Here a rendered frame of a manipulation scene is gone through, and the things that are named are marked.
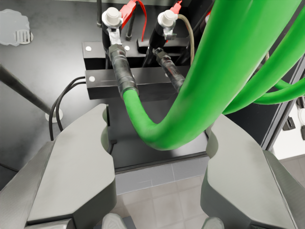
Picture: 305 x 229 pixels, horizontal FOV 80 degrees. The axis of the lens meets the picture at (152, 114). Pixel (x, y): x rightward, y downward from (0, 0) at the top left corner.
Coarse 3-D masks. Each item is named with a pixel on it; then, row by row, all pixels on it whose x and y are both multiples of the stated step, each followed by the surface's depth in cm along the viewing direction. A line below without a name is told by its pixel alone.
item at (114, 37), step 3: (108, 30) 25; (111, 30) 25; (117, 30) 25; (111, 33) 25; (114, 33) 25; (117, 33) 25; (111, 36) 25; (114, 36) 25; (117, 36) 25; (111, 39) 25; (114, 39) 25; (117, 39) 25; (111, 42) 25; (114, 42) 25; (117, 42) 25; (120, 42) 25
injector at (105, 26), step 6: (102, 18) 25; (120, 18) 25; (102, 24) 26; (108, 24) 25; (120, 24) 25; (102, 30) 27; (114, 30) 26; (120, 30) 26; (102, 36) 29; (108, 36) 27; (120, 36) 28; (108, 42) 28; (108, 48) 30; (108, 54) 29; (108, 60) 35; (108, 66) 37
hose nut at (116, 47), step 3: (114, 45) 23; (117, 45) 23; (120, 45) 24; (111, 48) 23; (114, 48) 23; (117, 48) 22; (120, 48) 23; (123, 48) 24; (111, 51) 22; (123, 51) 23; (111, 54) 22; (111, 60) 23
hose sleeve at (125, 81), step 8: (112, 56) 22; (120, 56) 21; (112, 64) 22; (120, 64) 20; (128, 64) 22; (120, 72) 19; (128, 72) 19; (120, 80) 18; (128, 80) 18; (120, 88) 18; (128, 88) 17; (136, 88) 17
